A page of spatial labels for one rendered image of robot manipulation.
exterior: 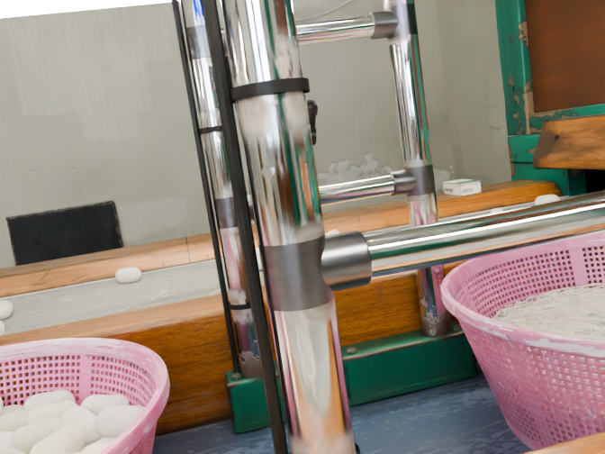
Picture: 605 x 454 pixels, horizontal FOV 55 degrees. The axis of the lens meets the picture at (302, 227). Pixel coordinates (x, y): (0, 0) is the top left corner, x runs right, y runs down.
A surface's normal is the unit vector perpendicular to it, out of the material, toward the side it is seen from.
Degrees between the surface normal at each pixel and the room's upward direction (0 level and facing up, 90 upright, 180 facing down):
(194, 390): 90
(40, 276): 45
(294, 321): 90
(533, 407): 108
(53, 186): 93
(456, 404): 0
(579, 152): 67
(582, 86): 90
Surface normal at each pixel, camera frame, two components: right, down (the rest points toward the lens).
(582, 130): -0.95, -0.22
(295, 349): -0.25, 0.18
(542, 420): -0.79, 0.49
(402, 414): -0.15, -0.98
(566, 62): -0.97, 0.17
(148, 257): 0.05, -0.61
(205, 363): 0.21, 0.11
